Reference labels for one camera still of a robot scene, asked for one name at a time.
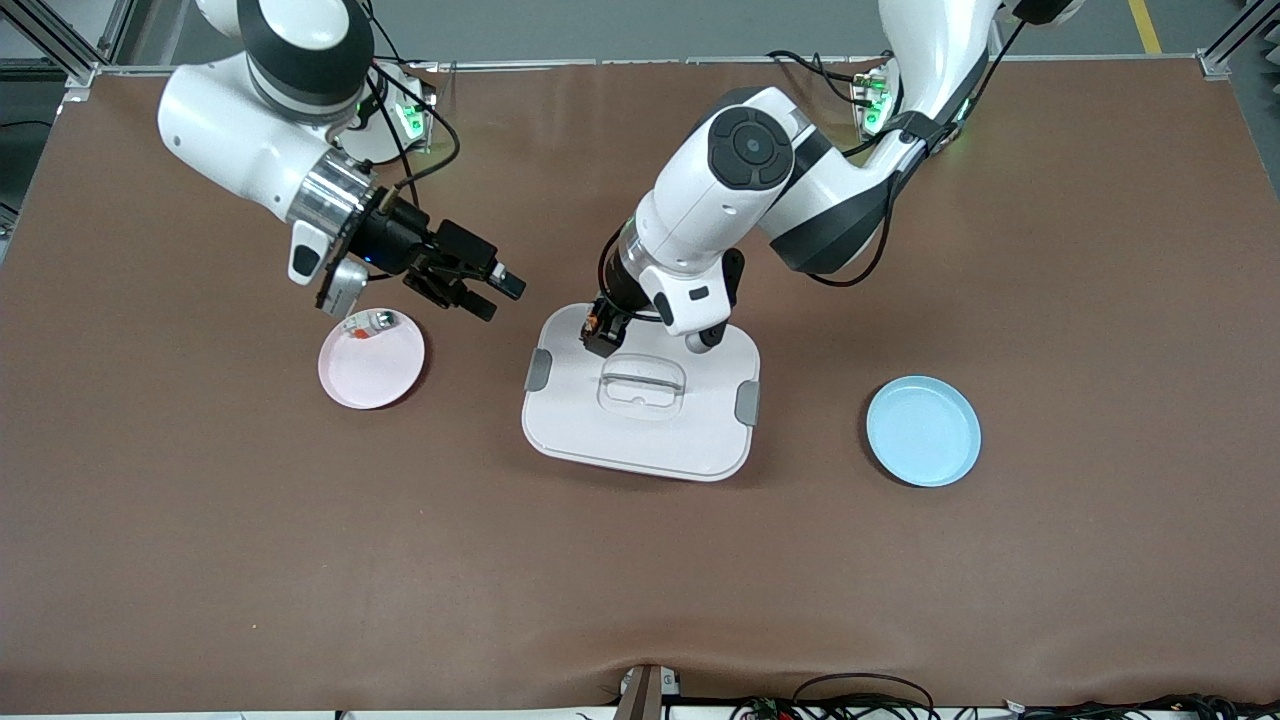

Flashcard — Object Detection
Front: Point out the clear lid handle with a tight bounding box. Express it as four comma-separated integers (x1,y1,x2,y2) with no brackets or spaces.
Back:
596,354,689,421

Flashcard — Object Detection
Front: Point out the black left base cable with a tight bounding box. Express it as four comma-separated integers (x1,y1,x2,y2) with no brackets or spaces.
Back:
767,48,891,106

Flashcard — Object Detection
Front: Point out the light blue round plate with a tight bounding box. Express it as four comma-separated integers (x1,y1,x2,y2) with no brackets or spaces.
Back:
866,375,983,489

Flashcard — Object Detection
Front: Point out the small white orange switch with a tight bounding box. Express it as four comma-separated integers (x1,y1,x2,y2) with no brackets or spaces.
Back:
340,310,401,344

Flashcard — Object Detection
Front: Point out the metal bracket at table edge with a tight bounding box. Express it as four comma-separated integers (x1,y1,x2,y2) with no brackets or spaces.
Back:
613,663,683,720

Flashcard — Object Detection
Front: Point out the white lidded storage box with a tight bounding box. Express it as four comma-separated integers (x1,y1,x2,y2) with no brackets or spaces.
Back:
521,302,762,484

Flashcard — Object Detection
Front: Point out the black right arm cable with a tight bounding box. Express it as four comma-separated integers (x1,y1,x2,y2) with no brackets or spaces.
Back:
360,55,463,201

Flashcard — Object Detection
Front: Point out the black cable bundle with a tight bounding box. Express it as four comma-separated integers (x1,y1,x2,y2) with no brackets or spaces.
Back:
1005,692,1280,720

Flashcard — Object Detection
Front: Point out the aluminium frame post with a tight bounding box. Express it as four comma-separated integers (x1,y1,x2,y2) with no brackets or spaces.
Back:
0,0,137,93
1196,0,1280,81

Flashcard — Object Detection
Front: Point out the black looped cable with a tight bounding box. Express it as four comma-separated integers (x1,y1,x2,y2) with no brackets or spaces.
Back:
792,672,937,720

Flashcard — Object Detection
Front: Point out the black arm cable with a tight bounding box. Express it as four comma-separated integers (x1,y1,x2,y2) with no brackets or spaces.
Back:
597,15,1033,326
360,55,463,201

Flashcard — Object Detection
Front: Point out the pink round plate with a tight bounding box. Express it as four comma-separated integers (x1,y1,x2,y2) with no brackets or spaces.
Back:
318,307,427,411

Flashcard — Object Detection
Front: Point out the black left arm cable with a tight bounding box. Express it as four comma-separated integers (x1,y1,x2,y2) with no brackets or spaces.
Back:
597,15,1033,326

